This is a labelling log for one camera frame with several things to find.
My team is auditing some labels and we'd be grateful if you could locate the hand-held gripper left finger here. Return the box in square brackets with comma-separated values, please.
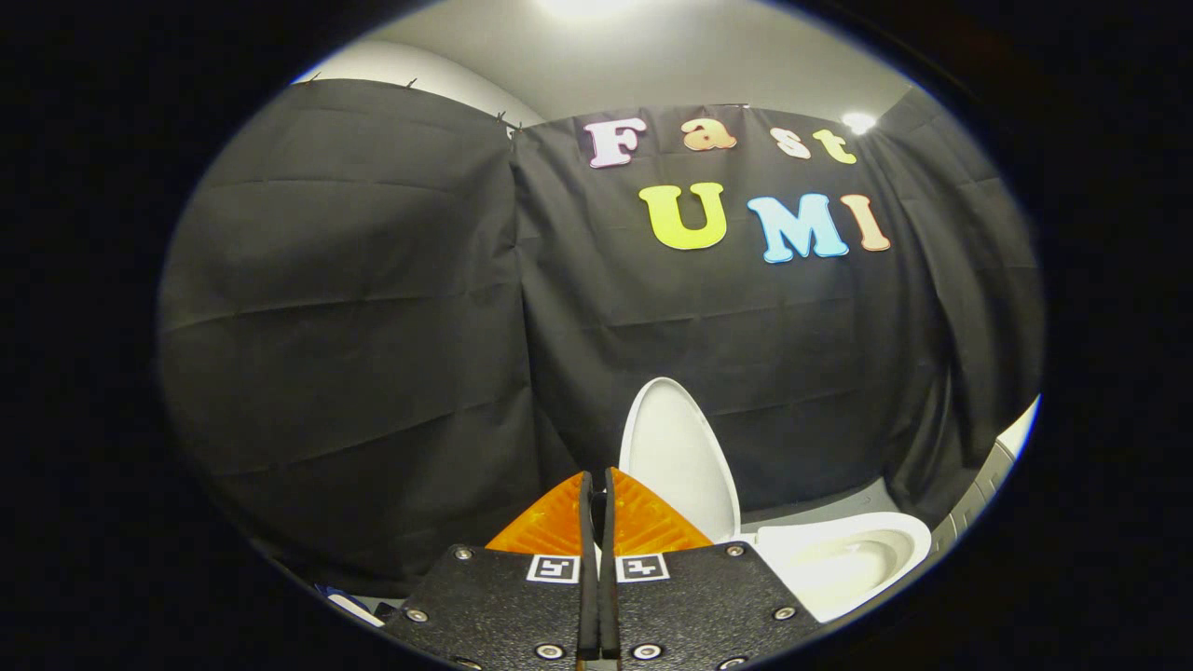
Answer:
[382, 471, 600, 671]

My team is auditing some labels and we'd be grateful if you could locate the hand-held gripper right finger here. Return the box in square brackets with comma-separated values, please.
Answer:
[602, 469, 821, 671]

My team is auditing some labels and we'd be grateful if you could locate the white toilet lid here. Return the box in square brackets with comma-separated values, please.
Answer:
[619, 377, 742, 544]

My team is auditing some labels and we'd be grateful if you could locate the white toilet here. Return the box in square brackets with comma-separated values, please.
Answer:
[317, 511, 933, 627]

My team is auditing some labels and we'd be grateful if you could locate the black backdrop cloth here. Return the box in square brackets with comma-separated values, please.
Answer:
[157, 79, 1045, 597]

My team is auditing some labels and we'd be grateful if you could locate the white drawer cabinet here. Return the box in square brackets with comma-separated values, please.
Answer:
[927, 396, 1040, 560]

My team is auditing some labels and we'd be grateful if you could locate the large ceiling light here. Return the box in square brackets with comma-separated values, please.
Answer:
[536, 0, 639, 18]

